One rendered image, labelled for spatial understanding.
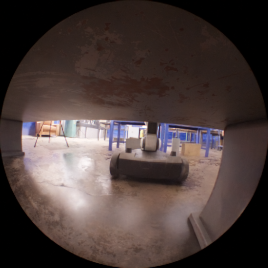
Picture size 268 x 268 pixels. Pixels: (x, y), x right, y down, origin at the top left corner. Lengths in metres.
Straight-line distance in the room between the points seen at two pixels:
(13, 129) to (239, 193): 1.62
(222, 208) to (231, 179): 0.09
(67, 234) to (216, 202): 0.49
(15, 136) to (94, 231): 1.25
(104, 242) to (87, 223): 0.11
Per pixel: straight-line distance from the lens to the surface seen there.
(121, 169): 0.66
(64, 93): 0.16
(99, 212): 0.45
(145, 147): 0.84
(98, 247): 0.36
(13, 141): 1.38
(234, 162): 0.30
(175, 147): 1.95
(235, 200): 0.31
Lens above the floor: 0.34
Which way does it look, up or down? 1 degrees up
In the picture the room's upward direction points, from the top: 5 degrees clockwise
